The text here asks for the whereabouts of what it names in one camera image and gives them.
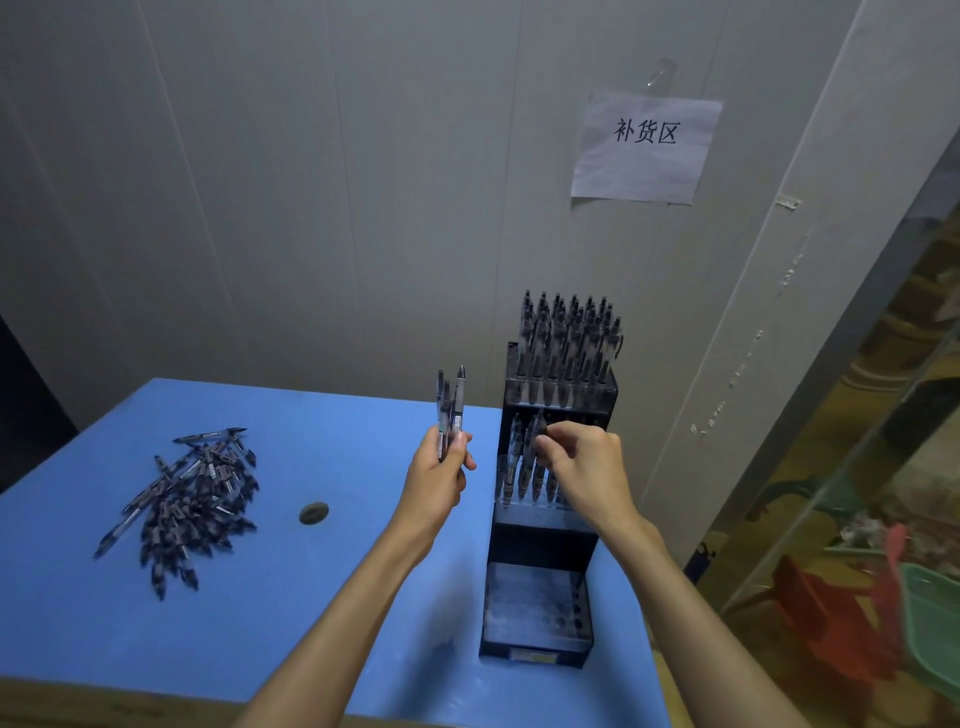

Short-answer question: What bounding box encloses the person's right hand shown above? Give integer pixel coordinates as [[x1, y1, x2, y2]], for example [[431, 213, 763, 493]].
[[531, 419, 666, 547]]

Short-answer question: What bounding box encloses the person's left hand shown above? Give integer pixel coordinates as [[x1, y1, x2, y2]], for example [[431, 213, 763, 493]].
[[389, 423, 478, 565]]

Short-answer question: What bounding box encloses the black tiered pen display stand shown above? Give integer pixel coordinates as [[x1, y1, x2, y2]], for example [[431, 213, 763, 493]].
[[477, 341, 621, 672]]

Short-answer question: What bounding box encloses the cluster of grey pens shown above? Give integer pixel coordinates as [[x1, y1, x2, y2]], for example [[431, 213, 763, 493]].
[[497, 289, 626, 513]]

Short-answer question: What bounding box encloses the pile of grey pens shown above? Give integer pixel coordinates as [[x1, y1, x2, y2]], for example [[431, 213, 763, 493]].
[[92, 426, 261, 604]]

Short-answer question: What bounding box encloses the person's left forearm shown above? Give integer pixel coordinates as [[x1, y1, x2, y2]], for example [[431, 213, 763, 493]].
[[234, 524, 438, 728]]

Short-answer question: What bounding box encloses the person's right forearm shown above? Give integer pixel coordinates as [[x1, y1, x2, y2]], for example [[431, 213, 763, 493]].
[[599, 523, 810, 728]]

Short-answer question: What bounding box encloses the blue table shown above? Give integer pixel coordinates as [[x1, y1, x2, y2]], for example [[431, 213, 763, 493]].
[[0, 377, 673, 728]]

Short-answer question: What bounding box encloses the red plastic stool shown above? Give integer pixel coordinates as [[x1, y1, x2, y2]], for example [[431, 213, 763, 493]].
[[770, 523, 910, 685]]

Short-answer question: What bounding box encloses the green plastic basket chair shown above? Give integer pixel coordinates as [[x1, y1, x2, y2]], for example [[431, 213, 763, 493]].
[[898, 562, 960, 700]]

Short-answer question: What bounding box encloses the black shelf unit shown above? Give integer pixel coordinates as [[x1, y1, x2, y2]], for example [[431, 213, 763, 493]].
[[0, 314, 81, 496]]

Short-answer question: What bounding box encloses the white paper wall sign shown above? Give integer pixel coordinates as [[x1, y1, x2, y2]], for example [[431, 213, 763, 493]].
[[569, 91, 726, 207]]

